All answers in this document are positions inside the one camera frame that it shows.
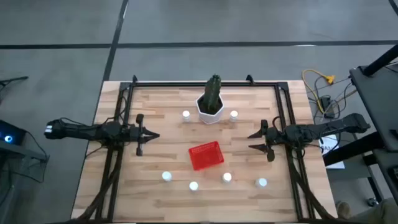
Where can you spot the person's leg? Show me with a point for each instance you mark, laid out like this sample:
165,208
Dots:
379,213

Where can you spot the caster wheel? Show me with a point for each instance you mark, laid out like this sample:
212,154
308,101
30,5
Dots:
372,202

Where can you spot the black power adapter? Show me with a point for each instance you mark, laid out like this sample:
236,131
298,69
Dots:
326,102

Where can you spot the black metal table frame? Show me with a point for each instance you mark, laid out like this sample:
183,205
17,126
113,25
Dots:
171,84

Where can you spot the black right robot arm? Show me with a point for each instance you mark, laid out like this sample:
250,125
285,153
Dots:
326,127

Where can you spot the red plastic mesh basket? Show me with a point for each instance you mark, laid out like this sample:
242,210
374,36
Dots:
205,155

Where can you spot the white hexagonal plant pot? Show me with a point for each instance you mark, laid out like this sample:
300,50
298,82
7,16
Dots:
210,119

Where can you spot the grey metal stand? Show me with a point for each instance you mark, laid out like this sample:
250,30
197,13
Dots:
21,151

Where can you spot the green cactus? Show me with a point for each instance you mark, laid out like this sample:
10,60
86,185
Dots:
212,93

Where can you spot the white paper sheet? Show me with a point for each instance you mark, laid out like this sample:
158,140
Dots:
329,143

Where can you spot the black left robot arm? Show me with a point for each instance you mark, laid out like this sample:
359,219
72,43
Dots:
81,132

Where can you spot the black device with blue light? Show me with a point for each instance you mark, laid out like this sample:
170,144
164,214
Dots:
9,138

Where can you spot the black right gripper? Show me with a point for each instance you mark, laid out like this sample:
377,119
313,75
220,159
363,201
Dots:
275,136

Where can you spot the black stand leg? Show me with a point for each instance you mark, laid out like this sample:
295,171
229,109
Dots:
15,79

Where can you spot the person's shoe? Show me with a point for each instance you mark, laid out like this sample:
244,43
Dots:
343,210

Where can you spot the black cart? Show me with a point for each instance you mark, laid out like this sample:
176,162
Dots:
379,99

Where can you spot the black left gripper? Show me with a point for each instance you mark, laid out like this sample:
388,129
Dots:
139,137

